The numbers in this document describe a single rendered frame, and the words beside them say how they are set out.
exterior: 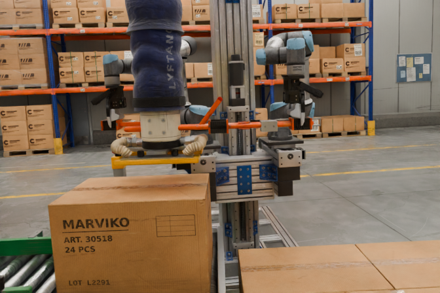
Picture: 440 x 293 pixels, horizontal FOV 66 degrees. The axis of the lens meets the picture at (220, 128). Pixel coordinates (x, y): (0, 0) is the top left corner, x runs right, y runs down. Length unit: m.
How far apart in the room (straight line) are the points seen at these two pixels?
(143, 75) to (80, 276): 0.82
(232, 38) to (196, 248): 1.34
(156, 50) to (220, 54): 0.87
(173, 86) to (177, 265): 0.70
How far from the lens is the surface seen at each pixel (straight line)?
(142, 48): 1.39
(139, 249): 1.41
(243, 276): 1.60
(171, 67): 1.39
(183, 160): 1.34
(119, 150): 1.41
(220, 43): 2.20
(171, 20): 1.41
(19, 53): 9.42
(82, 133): 10.32
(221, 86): 2.18
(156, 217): 1.34
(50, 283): 1.78
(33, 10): 9.44
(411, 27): 12.30
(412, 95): 12.22
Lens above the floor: 1.35
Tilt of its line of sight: 6 degrees down
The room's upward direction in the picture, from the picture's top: 3 degrees counter-clockwise
